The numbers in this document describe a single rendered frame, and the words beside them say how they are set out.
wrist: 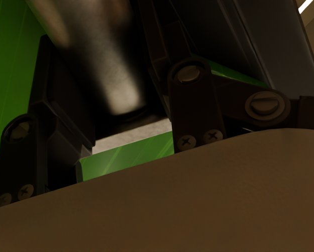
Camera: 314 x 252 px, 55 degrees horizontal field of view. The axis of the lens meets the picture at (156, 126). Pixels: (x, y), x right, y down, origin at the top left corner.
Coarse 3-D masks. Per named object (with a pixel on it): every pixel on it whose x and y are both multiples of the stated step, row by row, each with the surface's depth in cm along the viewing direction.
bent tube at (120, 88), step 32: (32, 0) 9; (64, 0) 8; (96, 0) 9; (128, 0) 10; (64, 32) 9; (96, 32) 9; (128, 32) 10; (96, 64) 10; (128, 64) 10; (96, 96) 11; (128, 96) 11; (96, 128) 12; (128, 128) 12; (160, 128) 12
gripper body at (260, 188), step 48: (240, 144) 6; (288, 144) 5; (48, 192) 6; (96, 192) 6; (144, 192) 6; (192, 192) 5; (240, 192) 5; (288, 192) 5; (0, 240) 6; (48, 240) 5; (96, 240) 5; (144, 240) 5; (192, 240) 5; (240, 240) 4; (288, 240) 4
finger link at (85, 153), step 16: (48, 48) 11; (48, 64) 10; (64, 64) 11; (48, 80) 10; (64, 80) 10; (32, 96) 9; (48, 96) 9; (64, 96) 10; (80, 96) 12; (32, 112) 10; (48, 112) 9; (64, 112) 10; (80, 112) 11; (48, 128) 9; (64, 128) 10; (80, 128) 11; (48, 144) 9; (64, 144) 10; (80, 144) 11; (48, 160) 9; (64, 160) 10; (48, 176) 10; (64, 176) 10
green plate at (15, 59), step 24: (0, 0) 12; (24, 0) 12; (0, 24) 12; (24, 24) 12; (0, 48) 13; (24, 48) 13; (0, 72) 14; (24, 72) 14; (216, 72) 15; (0, 96) 15; (24, 96) 15; (0, 120) 16; (144, 144) 18; (168, 144) 19; (96, 168) 20; (120, 168) 20
